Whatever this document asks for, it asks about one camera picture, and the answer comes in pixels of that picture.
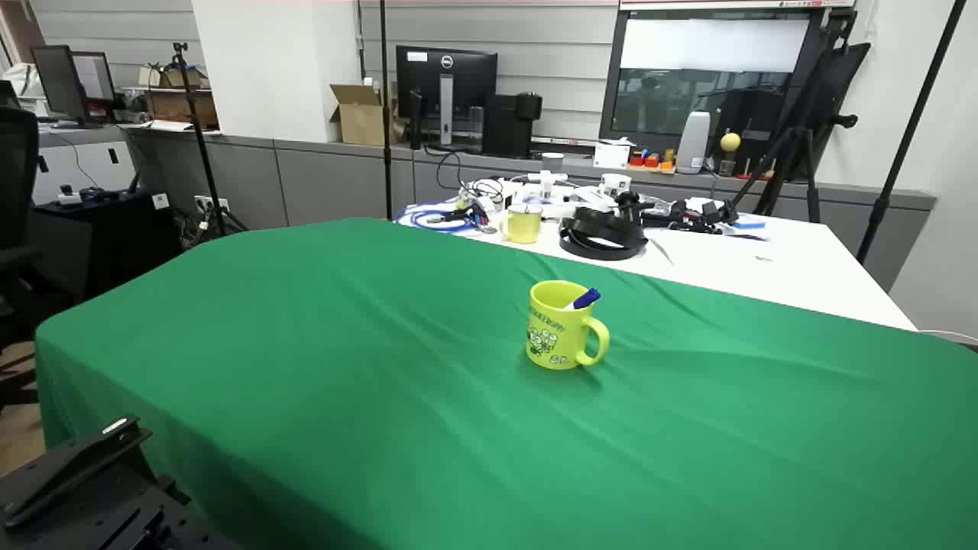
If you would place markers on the white cylinder device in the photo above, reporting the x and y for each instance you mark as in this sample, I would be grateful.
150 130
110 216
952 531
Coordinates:
696 141

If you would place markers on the thin black tripod stand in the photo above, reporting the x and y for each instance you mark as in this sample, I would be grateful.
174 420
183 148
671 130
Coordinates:
203 162

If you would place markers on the black camera tripod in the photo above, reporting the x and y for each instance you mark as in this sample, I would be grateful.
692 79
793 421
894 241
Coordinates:
804 122

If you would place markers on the slanted black pole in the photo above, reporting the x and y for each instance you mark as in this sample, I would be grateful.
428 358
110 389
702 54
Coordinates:
906 132

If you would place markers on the black headset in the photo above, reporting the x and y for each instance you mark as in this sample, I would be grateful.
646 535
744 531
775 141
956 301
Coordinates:
704 216

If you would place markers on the yellow ball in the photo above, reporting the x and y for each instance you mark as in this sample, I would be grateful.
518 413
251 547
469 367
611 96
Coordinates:
731 141

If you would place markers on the black round coiled device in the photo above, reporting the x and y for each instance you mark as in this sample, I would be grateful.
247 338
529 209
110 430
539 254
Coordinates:
600 245

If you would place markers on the dark desk monitor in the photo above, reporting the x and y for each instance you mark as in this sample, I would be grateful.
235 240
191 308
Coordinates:
55 79

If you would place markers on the black computer monitor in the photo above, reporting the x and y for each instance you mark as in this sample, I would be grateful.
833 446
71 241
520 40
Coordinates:
446 72

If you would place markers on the small light desk monitor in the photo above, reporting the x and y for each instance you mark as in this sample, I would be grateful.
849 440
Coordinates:
97 78

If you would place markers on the black speaker box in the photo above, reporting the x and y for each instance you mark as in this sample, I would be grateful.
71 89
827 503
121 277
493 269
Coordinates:
504 126

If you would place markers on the green table cloth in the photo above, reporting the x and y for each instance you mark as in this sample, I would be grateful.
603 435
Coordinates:
306 385

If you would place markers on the white table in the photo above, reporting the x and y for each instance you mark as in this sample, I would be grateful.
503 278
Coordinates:
795 269

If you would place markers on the open cardboard box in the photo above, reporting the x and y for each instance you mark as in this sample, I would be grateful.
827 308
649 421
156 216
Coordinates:
361 122

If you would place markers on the yellow cartoon mug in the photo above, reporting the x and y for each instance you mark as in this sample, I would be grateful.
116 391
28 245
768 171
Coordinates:
551 340

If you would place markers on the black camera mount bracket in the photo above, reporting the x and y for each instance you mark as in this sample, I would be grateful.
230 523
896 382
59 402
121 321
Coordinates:
71 489

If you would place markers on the white cabinet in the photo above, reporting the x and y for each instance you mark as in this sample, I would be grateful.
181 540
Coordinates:
86 170

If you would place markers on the upright black pole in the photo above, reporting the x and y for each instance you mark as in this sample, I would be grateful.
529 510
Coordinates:
386 101

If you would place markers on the translucent yellow cup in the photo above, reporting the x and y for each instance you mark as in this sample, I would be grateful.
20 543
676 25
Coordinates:
523 227

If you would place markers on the black office chair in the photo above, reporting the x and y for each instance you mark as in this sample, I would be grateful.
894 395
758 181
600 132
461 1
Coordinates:
16 171

